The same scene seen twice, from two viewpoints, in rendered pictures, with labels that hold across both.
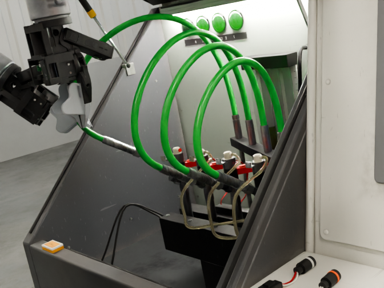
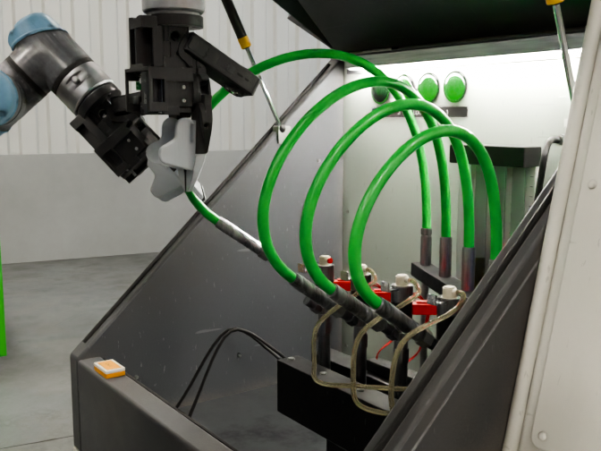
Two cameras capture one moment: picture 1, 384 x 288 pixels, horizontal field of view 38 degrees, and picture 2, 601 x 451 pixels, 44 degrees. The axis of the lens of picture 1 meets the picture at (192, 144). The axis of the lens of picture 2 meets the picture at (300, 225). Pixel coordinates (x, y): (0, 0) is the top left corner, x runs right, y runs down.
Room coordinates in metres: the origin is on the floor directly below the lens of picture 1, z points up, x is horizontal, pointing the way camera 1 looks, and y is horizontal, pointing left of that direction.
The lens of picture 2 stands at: (0.16, -0.01, 1.33)
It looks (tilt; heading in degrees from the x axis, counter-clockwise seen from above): 8 degrees down; 5
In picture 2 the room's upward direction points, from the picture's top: straight up
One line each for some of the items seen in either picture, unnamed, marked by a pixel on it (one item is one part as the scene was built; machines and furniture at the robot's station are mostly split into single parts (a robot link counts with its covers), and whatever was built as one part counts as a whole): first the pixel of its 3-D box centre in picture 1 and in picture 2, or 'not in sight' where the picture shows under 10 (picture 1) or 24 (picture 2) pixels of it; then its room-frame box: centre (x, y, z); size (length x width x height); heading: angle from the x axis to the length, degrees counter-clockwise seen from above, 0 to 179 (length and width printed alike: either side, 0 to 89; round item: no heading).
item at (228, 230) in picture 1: (231, 252); (378, 438); (1.12, -0.04, 0.91); 0.34 x 0.10 x 0.15; 40
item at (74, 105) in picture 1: (74, 107); (180, 155); (1.06, 0.21, 1.28); 0.06 x 0.03 x 0.09; 130
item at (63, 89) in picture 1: (66, 107); (168, 154); (1.09, 0.23, 1.28); 0.06 x 0.03 x 0.09; 130
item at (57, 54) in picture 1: (55, 52); (169, 67); (1.07, 0.22, 1.39); 0.09 x 0.08 x 0.12; 130
